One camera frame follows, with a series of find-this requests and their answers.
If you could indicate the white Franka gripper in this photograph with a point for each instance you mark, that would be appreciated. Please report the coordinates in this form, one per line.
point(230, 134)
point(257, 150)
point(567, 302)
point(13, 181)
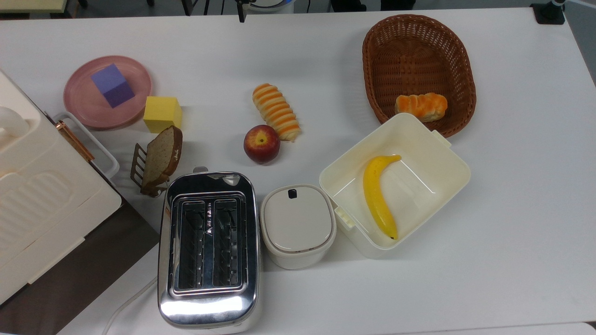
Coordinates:
point(240, 4)

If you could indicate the purple foam cube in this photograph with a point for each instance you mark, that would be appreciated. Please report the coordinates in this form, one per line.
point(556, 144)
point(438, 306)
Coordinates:
point(112, 86)

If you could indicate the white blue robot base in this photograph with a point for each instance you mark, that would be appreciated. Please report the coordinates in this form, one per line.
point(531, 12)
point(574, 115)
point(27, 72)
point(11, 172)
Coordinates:
point(272, 4)

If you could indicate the yellow foam cube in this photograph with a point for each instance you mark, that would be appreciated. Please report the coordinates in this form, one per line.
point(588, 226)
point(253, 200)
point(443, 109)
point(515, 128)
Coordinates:
point(161, 113)

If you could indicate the black stand legs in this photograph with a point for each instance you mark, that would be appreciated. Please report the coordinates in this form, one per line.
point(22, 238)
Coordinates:
point(187, 7)

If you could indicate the orange striped twisted bread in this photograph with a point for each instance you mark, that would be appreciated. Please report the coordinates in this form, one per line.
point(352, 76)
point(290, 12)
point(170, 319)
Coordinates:
point(276, 111)

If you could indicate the red apple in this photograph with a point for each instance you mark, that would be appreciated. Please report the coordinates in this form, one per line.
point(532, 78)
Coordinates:
point(261, 144)

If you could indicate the brown bread slice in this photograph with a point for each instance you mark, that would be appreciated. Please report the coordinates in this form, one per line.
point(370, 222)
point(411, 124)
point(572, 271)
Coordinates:
point(160, 156)

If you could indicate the brown wicker basket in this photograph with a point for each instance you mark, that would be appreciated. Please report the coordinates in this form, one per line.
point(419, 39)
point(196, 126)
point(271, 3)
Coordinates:
point(414, 56)

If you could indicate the pink round plate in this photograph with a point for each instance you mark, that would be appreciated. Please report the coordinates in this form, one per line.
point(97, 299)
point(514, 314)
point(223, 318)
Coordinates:
point(81, 100)

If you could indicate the white plastic tray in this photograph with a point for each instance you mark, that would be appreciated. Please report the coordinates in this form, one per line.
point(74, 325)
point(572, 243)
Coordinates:
point(106, 160)

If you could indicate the orange glazed bread roll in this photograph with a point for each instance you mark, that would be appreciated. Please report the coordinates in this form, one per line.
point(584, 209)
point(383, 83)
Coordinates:
point(421, 106)

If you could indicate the pale yellow side table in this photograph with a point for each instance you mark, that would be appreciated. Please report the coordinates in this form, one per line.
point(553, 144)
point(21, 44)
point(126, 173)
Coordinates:
point(30, 5)

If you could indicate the white lidded container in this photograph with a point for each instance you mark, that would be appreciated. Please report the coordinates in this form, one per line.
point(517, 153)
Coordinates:
point(298, 223)

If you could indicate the yellow banana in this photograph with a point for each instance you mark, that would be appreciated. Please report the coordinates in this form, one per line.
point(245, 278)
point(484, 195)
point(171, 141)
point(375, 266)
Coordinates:
point(377, 200)

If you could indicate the cream open plastic box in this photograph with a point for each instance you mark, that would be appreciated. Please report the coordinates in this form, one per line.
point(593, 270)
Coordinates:
point(419, 186)

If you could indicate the cream white appliance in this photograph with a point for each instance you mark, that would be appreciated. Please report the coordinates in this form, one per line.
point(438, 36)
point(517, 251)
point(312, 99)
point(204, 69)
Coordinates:
point(42, 195)

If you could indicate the chrome two-slot toaster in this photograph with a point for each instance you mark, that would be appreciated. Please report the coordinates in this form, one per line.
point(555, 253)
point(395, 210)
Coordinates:
point(208, 304)

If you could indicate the dark brown board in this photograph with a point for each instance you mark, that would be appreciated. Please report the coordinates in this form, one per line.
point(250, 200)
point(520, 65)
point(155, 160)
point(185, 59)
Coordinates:
point(84, 274)

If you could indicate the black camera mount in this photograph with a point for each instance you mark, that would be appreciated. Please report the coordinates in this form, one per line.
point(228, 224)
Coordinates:
point(549, 13)

